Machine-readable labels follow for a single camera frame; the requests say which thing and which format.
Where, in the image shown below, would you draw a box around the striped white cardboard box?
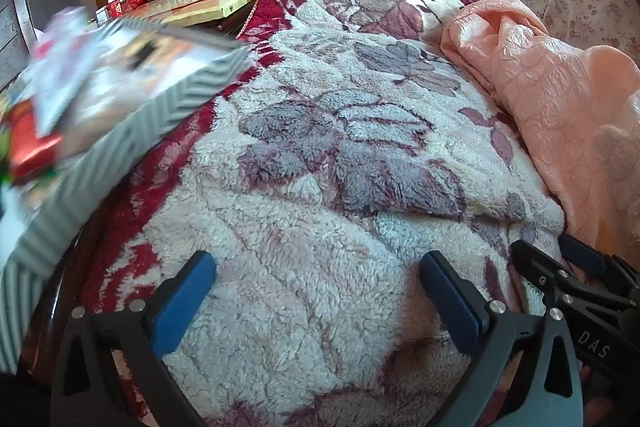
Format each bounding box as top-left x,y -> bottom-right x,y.
0,18 -> 251,373

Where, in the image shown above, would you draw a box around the red snack packet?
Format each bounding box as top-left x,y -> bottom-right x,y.
10,102 -> 66,182

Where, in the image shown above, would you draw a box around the peach quilted blanket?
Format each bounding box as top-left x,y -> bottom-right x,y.
440,0 -> 640,258

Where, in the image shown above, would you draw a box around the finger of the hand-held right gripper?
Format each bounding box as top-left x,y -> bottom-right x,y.
510,239 -> 637,315
557,233 -> 640,303

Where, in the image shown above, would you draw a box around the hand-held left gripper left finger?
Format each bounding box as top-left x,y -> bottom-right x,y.
50,251 -> 217,427

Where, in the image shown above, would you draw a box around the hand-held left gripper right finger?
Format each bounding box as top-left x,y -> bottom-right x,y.
419,251 -> 585,427

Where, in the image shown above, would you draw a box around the glass-topped wooden table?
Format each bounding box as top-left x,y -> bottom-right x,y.
95,0 -> 281,32

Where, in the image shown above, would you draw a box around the red floral fleece blanket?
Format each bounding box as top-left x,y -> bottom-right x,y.
80,0 -> 566,427

